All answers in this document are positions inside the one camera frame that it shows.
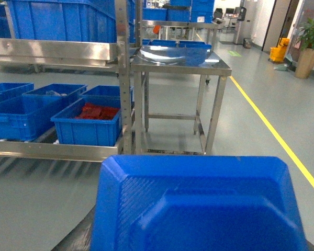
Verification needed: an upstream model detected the blue bin with red parts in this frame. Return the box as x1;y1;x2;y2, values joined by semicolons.
51;96;122;146

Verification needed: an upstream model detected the stainless steel shelf rack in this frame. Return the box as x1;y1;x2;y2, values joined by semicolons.
0;1;134;162

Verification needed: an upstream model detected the stainless steel table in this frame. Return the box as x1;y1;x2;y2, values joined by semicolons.
130;43;232;156

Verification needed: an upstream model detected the large blue crate upper left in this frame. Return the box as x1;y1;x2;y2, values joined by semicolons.
5;0;136;44

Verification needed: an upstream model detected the empty blue bin right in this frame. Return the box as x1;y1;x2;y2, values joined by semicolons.
0;83;87;141

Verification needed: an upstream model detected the yellow mop bucket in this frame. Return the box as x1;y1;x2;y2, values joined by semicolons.
270;38;290;63

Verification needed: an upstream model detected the green potted plant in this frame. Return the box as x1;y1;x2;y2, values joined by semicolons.
295;18;314;79

